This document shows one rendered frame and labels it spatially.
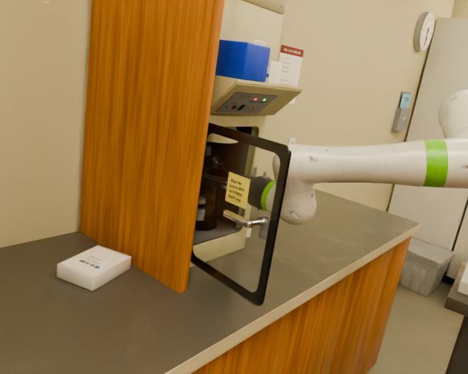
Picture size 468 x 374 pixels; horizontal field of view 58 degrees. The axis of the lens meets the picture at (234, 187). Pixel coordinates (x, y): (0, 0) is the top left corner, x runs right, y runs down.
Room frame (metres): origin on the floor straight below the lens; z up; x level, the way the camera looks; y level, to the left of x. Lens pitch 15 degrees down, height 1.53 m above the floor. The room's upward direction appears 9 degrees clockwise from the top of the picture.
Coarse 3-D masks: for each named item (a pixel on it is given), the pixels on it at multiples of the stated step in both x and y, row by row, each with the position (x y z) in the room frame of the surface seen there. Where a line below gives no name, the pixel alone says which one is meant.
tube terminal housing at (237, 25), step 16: (240, 0) 1.22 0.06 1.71; (224, 16) 1.18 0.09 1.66; (240, 16) 1.23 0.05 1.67; (256, 16) 1.28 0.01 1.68; (272, 16) 1.34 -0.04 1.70; (224, 32) 1.19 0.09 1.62; (240, 32) 1.24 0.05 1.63; (256, 32) 1.29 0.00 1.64; (272, 32) 1.35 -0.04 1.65; (272, 48) 1.36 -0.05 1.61; (256, 128) 1.40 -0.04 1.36
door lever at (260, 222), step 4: (224, 212) 0.96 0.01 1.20; (228, 212) 0.96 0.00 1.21; (232, 212) 0.96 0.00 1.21; (224, 216) 0.96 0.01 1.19; (228, 216) 0.95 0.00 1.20; (232, 216) 0.94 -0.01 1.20; (236, 216) 0.94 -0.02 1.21; (240, 216) 0.94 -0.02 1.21; (236, 220) 0.93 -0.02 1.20; (240, 220) 0.92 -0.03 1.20; (244, 220) 0.92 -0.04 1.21; (248, 220) 0.92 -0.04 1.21; (256, 220) 0.93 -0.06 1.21; (260, 220) 0.94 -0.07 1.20; (264, 220) 0.94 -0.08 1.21; (240, 224) 0.93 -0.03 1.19; (244, 224) 0.91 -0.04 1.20; (248, 224) 0.91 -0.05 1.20; (252, 224) 0.91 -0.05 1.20; (256, 224) 0.93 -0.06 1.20; (260, 224) 0.94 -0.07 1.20; (264, 224) 0.94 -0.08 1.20; (248, 228) 0.91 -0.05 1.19
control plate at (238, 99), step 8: (232, 96) 1.11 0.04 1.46; (240, 96) 1.14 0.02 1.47; (248, 96) 1.16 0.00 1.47; (256, 96) 1.19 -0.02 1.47; (264, 96) 1.21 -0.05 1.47; (272, 96) 1.24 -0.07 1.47; (224, 104) 1.13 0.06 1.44; (232, 104) 1.15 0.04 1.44; (240, 104) 1.18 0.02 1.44; (248, 104) 1.20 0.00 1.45; (256, 104) 1.23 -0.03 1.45; (264, 104) 1.26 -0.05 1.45; (232, 112) 1.19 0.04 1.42; (240, 112) 1.22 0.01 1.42; (248, 112) 1.25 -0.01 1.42; (256, 112) 1.28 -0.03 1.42
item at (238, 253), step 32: (224, 128) 1.06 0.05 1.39; (224, 160) 1.05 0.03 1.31; (256, 160) 0.98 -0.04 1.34; (288, 160) 0.92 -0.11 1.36; (224, 192) 1.04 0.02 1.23; (256, 192) 0.97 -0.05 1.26; (224, 224) 1.03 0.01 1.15; (192, 256) 1.10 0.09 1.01; (224, 256) 1.02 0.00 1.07; (256, 256) 0.94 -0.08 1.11; (256, 288) 0.93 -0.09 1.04
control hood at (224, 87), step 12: (216, 84) 1.10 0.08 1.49; (228, 84) 1.08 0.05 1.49; (240, 84) 1.08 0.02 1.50; (252, 84) 1.12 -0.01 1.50; (264, 84) 1.16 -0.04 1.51; (276, 84) 1.21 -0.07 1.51; (216, 96) 1.10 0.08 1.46; (228, 96) 1.11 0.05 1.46; (288, 96) 1.30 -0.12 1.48; (216, 108) 1.13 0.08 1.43; (264, 108) 1.29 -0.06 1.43; (276, 108) 1.33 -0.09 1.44
